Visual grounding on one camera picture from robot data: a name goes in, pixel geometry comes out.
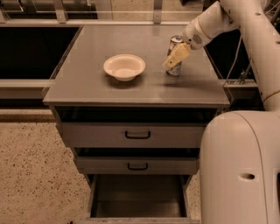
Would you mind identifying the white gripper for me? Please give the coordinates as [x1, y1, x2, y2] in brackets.
[163, 17, 211, 69]

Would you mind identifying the silver blue redbull can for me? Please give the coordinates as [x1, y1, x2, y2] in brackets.
[166, 35, 183, 76]

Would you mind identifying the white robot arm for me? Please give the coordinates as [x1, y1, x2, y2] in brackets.
[164, 0, 280, 224]

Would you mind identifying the grey drawer cabinet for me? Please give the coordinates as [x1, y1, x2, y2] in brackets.
[42, 24, 231, 224]

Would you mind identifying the grey top drawer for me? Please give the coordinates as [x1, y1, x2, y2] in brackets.
[56, 106, 216, 148]

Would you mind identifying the grey drawer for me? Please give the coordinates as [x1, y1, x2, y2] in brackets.
[56, 106, 216, 148]
[75, 148, 200, 175]
[78, 175, 201, 224]

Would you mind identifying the grey middle drawer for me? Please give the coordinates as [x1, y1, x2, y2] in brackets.
[75, 148, 200, 175]

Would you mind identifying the grey bottom drawer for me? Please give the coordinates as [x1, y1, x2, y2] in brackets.
[78, 175, 201, 224]

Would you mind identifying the white paper bowl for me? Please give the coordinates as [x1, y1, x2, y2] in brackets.
[103, 54, 145, 81]

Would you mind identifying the metal clamp pole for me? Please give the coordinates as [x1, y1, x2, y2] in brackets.
[234, 65, 251, 85]

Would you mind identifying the white power cable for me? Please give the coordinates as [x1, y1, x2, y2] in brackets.
[225, 34, 243, 84]

